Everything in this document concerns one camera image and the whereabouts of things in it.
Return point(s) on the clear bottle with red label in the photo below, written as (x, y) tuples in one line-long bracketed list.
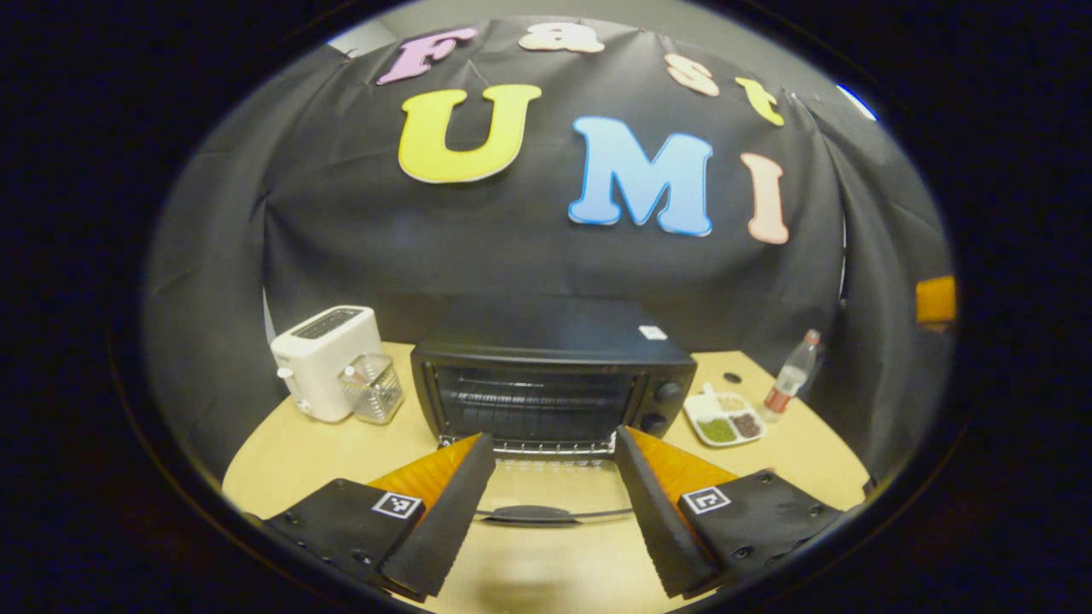
[(789, 379)]

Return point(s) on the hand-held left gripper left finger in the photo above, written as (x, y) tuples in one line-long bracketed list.
[(452, 512)]

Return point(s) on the white divided dish with beans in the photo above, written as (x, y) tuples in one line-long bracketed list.
[(704, 409)]

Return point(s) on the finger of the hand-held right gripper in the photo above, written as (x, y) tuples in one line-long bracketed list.
[(936, 300)]

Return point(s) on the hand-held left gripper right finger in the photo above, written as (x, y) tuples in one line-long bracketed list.
[(653, 512)]

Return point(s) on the black electric oven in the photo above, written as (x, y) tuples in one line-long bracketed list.
[(546, 341)]

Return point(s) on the black backdrop cloth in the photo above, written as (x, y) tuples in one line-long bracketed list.
[(341, 239)]

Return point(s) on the clear plastic container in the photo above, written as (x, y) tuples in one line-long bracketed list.
[(375, 392)]

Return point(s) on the white toaster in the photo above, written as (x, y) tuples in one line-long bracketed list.
[(320, 367)]

